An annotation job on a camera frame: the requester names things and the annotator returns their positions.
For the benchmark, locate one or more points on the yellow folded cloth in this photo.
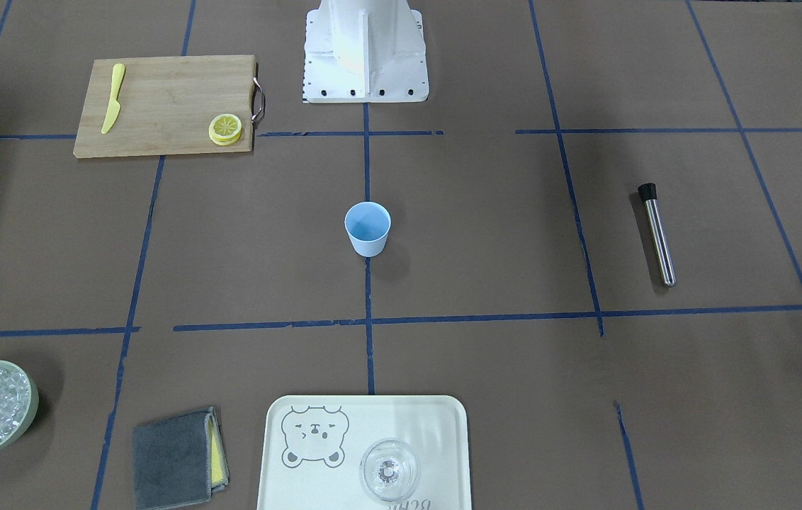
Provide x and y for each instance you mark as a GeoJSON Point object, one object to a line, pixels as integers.
{"type": "Point", "coordinates": [219, 471]}

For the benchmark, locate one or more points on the light blue plastic cup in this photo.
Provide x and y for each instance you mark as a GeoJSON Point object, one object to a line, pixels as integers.
{"type": "Point", "coordinates": [368, 225]}

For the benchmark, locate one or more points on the bamboo cutting board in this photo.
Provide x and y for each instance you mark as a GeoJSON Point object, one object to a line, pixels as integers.
{"type": "Point", "coordinates": [166, 106]}

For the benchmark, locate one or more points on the yellow lemon slice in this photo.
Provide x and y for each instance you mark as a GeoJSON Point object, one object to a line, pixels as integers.
{"type": "Point", "coordinates": [225, 129]}

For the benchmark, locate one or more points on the cream bear serving tray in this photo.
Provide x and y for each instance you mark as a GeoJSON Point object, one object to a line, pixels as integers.
{"type": "Point", "coordinates": [314, 444]}

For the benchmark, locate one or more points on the clear wine glass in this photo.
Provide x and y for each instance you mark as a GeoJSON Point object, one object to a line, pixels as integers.
{"type": "Point", "coordinates": [389, 471]}

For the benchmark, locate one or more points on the grey folded cloth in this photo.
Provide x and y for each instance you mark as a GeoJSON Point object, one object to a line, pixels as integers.
{"type": "Point", "coordinates": [171, 461]}

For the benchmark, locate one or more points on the yellow plastic knife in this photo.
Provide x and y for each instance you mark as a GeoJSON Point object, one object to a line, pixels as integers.
{"type": "Point", "coordinates": [113, 106]}

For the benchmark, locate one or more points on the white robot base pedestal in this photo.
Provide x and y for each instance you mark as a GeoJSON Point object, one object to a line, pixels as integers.
{"type": "Point", "coordinates": [365, 52]}

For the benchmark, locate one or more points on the steel muddler black tip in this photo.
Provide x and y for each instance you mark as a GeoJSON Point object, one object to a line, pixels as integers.
{"type": "Point", "coordinates": [650, 201]}

